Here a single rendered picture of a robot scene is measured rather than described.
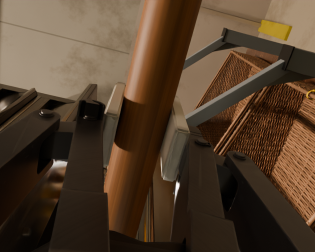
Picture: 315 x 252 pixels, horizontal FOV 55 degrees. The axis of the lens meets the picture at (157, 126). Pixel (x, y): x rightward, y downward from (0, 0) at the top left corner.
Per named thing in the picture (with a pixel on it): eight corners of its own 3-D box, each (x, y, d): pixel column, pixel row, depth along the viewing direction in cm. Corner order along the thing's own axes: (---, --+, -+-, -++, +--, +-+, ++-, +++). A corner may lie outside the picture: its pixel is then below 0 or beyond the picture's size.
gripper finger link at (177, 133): (176, 128, 15) (191, 132, 15) (169, 93, 22) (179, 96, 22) (161, 180, 16) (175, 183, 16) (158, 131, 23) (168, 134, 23)
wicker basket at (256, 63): (258, 189, 130) (197, 176, 127) (227, 134, 182) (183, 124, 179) (307, 81, 112) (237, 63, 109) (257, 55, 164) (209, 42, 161)
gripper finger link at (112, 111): (107, 169, 16) (92, 166, 16) (118, 122, 22) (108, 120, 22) (119, 115, 15) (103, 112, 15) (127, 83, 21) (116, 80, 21)
